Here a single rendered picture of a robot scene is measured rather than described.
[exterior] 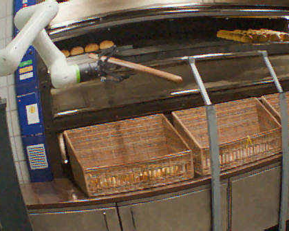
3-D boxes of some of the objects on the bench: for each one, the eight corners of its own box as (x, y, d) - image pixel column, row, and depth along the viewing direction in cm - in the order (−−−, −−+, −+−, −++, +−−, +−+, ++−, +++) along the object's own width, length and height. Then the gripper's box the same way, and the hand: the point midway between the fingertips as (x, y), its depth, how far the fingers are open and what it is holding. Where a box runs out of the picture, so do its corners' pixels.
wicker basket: (71, 178, 425) (62, 130, 420) (169, 162, 438) (163, 112, 433) (87, 198, 378) (76, 145, 374) (196, 179, 391) (190, 125, 387)
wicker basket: (175, 161, 438) (169, 111, 433) (259, 140, 450) (255, 96, 446) (201, 177, 391) (197, 124, 386) (285, 152, 404) (282, 106, 399)
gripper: (84, 47, 367) (127, 37, 373) (91, 95, 370) (135, 85, 376) (87, 46, 360) (131, 36, 366) (94, 96, 362) (140, 85, 369)
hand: (130, 60), depth 370 cm, fingers open, 12 cm apart
